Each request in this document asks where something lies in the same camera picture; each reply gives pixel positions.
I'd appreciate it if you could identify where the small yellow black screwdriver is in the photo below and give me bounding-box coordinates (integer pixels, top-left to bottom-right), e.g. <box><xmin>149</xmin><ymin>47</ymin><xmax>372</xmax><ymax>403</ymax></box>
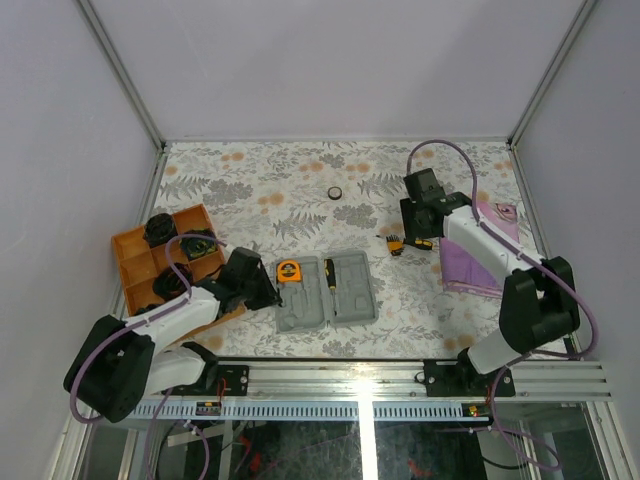
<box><xmin>404</xmin><ymin>239</ymin><xmax>434</xmax><ymax>251</ymax></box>

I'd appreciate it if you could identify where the screwdriver bit set holder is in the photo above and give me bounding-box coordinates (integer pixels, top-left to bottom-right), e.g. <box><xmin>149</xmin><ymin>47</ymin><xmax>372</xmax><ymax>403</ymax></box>
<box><xmin>377</xmin><ymin>234</ymin><xmax>404</xmax><ymax>257</ymax></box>

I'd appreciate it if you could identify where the orange tape measure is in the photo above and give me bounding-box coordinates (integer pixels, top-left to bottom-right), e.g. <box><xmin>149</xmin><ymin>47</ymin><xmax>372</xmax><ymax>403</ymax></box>
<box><xmin>276</xmin><ymin>259</ymin><xmax>302</xmax><ymax>284</ymax></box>

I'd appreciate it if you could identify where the small black tape roll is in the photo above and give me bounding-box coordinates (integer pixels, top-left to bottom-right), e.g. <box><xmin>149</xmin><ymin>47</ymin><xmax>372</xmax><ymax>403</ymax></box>
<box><xmin>327</xmin><ymin>186</ymin><xmax>343</xmax><ymax>201</ymax></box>

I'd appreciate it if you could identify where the grey plastic tool case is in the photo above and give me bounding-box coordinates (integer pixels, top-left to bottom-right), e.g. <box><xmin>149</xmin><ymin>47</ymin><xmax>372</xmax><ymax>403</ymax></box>
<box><xmin>274</xmin><ymin>250</ymin><xmax>378</xmax><ymax>334</ymax></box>

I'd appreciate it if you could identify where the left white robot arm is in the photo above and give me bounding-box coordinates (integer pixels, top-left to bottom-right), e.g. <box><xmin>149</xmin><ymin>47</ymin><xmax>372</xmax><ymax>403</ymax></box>
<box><xmin>63</xmin><ymin>247</ymin><xmax>281</xmax><ymax>424</ymax></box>

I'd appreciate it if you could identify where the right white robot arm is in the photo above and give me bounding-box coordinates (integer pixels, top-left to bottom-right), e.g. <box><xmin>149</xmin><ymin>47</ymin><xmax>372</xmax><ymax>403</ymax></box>
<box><xmin>400</xmin><ymin>168</ymin><xmax>580</xmax><ymax>395</ymax></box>

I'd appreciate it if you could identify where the purple folded cloth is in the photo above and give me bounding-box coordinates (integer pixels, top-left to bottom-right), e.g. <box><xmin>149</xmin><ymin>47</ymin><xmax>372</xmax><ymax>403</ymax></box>
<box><xmin>439</xmin><ymin>202</ymin><xmax>519</xmax><ymax>298</ymax></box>

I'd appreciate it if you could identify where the black orange rolled belt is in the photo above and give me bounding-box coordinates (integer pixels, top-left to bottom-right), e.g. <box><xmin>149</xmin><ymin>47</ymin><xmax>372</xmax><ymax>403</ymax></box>
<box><xmin>152</xmin><ymin>263</ymin><xmax>193</xmax><ymax>301</ymax></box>

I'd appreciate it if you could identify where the orange wooden divided tray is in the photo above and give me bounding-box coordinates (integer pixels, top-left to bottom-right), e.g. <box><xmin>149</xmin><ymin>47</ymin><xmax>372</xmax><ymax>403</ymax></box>
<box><xmin>111</xmin><ymin>203</ymin><xmax>246</xmax><ymax>326</ymax></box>

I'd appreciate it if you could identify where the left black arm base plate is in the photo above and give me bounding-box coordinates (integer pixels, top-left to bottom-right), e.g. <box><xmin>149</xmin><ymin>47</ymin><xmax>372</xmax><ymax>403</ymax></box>
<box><xmin>200</xmin><ymin>365</ymin><xmax>250</xmax><ymax>398</ymax></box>

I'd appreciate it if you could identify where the aluminium front rail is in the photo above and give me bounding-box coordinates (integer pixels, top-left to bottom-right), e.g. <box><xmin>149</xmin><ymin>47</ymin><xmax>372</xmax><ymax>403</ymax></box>
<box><xmin>74</xmin><ymin>358</ymin><xmax>614</xmax><ymax>401</ymax></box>

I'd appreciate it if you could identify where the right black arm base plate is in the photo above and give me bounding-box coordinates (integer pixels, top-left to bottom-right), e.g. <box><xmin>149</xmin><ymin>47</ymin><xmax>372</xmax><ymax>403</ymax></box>
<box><xmin>423</xmin><ymin>360</ymin><xmax>498</xmax><ymax>398</ymax></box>

